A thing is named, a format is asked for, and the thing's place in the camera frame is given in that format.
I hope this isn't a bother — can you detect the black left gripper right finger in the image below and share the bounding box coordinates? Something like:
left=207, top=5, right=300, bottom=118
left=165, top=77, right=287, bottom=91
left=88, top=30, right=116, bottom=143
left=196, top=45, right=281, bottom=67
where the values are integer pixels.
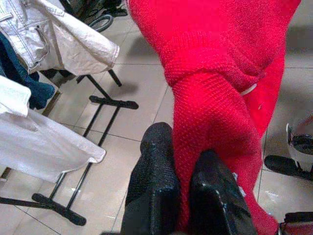
left=189, top=149, right=257, bottom=235

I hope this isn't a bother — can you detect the long white shirt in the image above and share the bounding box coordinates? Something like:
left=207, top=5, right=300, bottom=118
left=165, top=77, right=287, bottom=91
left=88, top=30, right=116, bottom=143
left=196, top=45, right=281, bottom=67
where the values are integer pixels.
left=0, top=74, right=107, bottom=184

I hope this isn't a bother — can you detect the blue denim garment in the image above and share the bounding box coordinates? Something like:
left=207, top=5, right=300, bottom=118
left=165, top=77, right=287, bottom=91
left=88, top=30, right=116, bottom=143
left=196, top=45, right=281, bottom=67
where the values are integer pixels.
left=0, top=33, right=56, bottom=110

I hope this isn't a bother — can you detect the red knit sweater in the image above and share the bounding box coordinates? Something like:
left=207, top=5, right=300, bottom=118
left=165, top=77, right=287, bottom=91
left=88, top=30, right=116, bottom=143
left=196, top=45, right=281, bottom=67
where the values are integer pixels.
left=128, top=0, right=301, bottom=235

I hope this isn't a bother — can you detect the black vacuum hose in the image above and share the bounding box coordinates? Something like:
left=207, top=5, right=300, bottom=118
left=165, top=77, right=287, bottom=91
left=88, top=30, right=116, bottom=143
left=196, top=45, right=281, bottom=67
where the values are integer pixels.
left=87, top=12, right=115, bottom=33

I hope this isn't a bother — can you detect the white denim jacket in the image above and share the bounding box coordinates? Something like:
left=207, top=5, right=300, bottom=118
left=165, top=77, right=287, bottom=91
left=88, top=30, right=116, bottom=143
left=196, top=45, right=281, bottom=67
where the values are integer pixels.
left=0, top=0, right=120, bottom=76

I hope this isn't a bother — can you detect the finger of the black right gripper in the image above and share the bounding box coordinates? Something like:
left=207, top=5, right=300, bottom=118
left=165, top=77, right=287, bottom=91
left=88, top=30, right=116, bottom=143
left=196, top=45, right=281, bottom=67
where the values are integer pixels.
left=264, top=155, right=313, bottom=181

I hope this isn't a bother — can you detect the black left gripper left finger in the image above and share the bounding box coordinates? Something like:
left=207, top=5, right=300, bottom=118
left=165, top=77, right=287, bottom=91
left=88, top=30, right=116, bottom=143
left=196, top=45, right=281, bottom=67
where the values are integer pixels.
left=121, top=121, right=182, bottom=235

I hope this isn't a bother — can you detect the chrome black clothes rack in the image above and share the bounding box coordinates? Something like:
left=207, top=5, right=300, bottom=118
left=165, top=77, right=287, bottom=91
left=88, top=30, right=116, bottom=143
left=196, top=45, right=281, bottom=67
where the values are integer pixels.
left=0, top=68, right=139, bottom=227

